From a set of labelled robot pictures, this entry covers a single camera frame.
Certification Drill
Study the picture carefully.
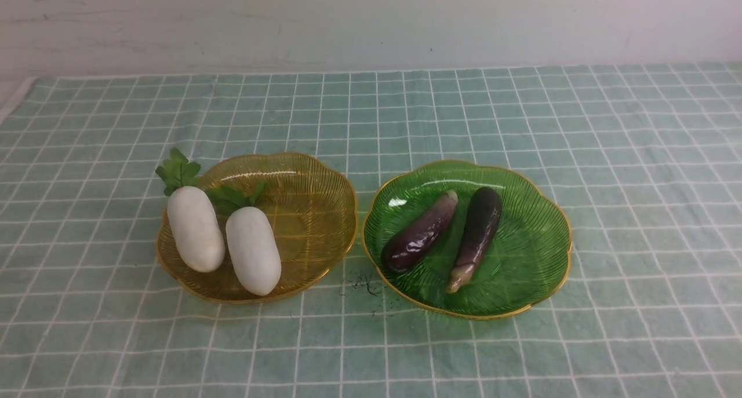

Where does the amber plastic plate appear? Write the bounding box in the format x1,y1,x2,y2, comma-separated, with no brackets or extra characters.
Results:
155,152,358,305

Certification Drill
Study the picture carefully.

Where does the purple eggplant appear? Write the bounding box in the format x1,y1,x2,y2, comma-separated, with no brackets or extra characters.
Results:
447,187,503,294
381,189,459,273

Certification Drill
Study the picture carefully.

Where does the green plastic plate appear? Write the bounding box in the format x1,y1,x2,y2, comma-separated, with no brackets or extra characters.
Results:
361,160,572,320

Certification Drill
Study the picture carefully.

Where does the white radish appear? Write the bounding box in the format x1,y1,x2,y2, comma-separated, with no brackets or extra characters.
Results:
155,147,225,272
206,182,282,296

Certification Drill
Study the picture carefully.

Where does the green checkered tablecloth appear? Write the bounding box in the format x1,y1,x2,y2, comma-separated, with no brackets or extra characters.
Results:
1,63,741,397

